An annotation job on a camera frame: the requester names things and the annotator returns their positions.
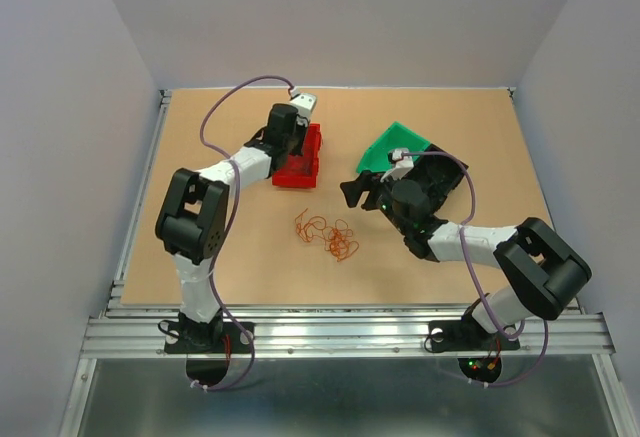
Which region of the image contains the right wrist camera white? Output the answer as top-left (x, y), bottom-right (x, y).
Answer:
top-left (380, 148), bottom-right (414, 182)

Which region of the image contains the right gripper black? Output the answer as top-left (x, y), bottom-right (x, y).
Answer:
top-left (340, 167), bottom-right (410, 235)

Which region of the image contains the orange black cable bundle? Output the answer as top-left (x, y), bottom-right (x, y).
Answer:
top-left (293, 208), bottom-right (361, 264)

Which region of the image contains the purple cable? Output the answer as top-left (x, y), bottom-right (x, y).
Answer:
top-left (188, 75), bottom-right (296, 394)
top-left (402, 150), bottom-right (550, 390)

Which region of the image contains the aluminium rail frame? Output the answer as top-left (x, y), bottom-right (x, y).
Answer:
top-left (61, 88), bottom-right (635, 436)

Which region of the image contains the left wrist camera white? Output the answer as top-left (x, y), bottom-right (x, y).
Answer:
top-left (289, 89), bottom-right (317, 121)

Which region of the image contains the black plastic bin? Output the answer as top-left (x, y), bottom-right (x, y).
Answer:
top-left (404, 144), bottom-right (468, 215)

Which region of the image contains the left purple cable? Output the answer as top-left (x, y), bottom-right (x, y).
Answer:
top-left (188, 75), bottom-right (296, 394)

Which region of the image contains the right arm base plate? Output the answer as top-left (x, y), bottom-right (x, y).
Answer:
top-left (423, 320), bottom-right (521, 353)

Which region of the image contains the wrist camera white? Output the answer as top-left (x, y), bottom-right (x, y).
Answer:
top-left (289, 89), bottom-right (317, 121)
top-left (380, 148), bottom-right (414, 182)

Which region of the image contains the red plastic bin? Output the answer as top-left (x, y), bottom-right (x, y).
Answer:
top-left (271, 123), bottom-right (322, 189)

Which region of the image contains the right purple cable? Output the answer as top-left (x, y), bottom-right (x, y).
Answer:
top-left (402, 150), bottom-right (550, 390)

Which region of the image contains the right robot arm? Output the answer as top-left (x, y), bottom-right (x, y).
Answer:
top-left (340, 171), bottom-right (592, 348)

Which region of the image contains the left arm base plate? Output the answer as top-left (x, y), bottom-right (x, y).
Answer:
top-left (158, 320), bottom-right (251, 356)

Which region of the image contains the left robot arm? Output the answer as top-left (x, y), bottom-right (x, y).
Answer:
top-left (155, 93), bottom-right (316, 355)

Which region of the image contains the green plastic bin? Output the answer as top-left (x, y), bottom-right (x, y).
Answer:
top-left (356, 122), bottom-right (431, 174)

